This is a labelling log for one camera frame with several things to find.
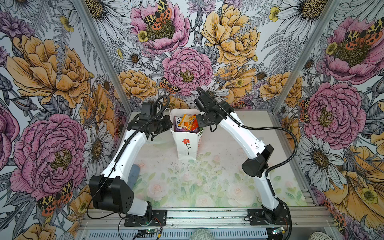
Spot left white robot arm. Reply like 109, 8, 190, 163
89, 96, 172, 221

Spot orange snack packet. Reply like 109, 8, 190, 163
179, 114, 197, 130

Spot small red sachet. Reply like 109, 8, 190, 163
191, 119, 199, 131

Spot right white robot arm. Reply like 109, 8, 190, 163
194, 87, 299, 225

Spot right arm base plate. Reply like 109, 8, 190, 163
247, 209, 292, 226

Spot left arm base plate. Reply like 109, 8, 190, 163
124, 210, 168, 227

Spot small purple snack bag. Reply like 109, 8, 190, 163
173, 117, 200, 134

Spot floral table mat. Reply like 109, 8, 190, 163
131, 140, 307, 208

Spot aluminium front rail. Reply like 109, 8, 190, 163
79, 207, 335, 230

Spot white paper bag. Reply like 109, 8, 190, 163
170, 109, 203, 160

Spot grey oval case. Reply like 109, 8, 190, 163
127, 165, 140, 189

